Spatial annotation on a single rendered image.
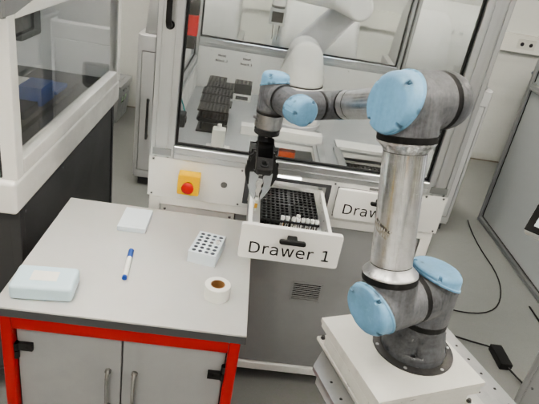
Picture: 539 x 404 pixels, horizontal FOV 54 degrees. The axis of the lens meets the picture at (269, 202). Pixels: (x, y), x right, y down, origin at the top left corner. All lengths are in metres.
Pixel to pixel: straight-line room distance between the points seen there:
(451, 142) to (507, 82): 3.61
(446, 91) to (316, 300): 1.21
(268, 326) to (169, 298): 0.77
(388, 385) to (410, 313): 0.18
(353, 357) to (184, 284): 0.51
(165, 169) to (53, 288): 0.59
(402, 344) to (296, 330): 0.94
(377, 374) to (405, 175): 0.46
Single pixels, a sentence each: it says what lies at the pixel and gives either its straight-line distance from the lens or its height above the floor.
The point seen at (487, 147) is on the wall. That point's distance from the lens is 5.57.
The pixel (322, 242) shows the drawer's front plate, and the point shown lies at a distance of 1.51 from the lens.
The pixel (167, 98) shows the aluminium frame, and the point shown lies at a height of 1.15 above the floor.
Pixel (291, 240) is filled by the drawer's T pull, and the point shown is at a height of 0.91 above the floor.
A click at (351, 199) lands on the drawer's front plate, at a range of 1.82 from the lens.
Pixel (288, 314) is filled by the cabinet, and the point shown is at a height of 0.35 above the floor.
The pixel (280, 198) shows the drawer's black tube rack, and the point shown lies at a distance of 1.71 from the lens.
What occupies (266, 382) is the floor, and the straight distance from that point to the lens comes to 2.32.
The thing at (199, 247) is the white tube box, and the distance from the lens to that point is 1.59.
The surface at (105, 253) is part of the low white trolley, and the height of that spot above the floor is 0.76.
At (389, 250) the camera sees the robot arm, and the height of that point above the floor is 1.14.
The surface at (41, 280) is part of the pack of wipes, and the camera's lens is 1.44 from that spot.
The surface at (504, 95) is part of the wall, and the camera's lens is 5.45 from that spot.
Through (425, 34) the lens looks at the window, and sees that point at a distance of 1.72.
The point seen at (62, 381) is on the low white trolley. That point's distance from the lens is 1.60.
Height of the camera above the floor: 1.65
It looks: 27 degrees down
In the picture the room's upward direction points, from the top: 10 degrees clockwise
